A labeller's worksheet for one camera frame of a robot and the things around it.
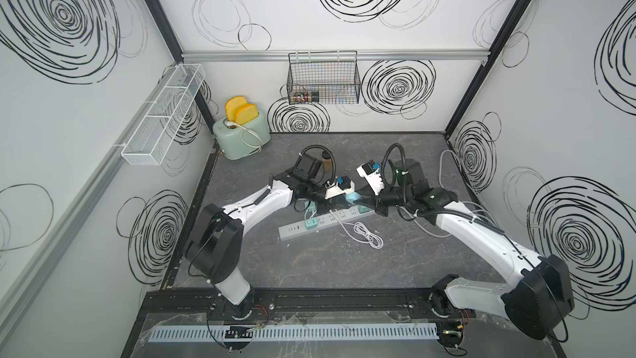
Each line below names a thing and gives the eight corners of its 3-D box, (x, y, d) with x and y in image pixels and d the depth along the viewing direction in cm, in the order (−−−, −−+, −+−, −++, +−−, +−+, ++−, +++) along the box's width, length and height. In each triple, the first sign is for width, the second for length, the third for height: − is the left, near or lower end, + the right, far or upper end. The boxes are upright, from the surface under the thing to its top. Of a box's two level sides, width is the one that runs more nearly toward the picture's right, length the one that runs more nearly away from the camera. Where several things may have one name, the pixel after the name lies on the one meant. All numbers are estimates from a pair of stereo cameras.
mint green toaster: (223, 163, 112) (209, 135, 98) (224, 146, 118) (212, 118, 105) (271, 156, 114) (265, 129, 101) (271, 140, 121) (264, 112, 107)
